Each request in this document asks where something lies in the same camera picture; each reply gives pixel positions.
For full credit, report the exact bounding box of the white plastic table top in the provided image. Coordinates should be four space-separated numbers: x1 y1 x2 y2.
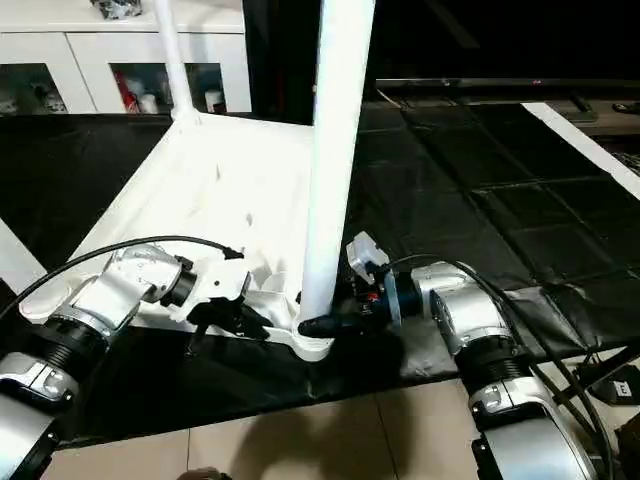
20 110 337 364

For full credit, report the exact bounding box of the white plastic table leg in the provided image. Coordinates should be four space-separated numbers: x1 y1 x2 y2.
151 0 200 125
297 0 378 327
0 218 50 295

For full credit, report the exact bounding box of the black work mat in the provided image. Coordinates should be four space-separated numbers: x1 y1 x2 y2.
0 100 640 446

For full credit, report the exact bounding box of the red bottle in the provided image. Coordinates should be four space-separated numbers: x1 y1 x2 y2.
121 84 142 114

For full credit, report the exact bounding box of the black flat bar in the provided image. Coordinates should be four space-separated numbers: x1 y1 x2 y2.
377 77 640 94

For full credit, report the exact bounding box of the white board strip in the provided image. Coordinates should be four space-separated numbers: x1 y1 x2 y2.
521 101 640 198

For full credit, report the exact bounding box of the white cabinet with glass doors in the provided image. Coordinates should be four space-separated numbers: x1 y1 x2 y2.
0 0 252 117

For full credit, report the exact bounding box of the black bundle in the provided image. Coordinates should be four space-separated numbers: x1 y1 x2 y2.
91 0 144 22

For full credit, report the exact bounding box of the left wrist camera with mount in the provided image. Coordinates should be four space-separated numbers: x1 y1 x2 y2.
168 254 252 327

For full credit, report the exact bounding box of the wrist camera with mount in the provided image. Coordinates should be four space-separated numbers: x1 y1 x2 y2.
168 254 252 327
344 231 392 287

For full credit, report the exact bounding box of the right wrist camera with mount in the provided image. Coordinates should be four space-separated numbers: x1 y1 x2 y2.
344 231 392 287

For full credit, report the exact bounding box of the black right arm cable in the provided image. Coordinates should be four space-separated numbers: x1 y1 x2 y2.
378 254 613 473

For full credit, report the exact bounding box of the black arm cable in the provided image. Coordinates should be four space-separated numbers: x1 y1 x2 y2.
378 254 613 473
0 235 245 323

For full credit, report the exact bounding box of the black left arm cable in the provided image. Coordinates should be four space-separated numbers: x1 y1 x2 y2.
0 235 245 323

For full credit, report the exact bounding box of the black metal frame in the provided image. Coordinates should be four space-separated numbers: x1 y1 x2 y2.
543 343 640 408

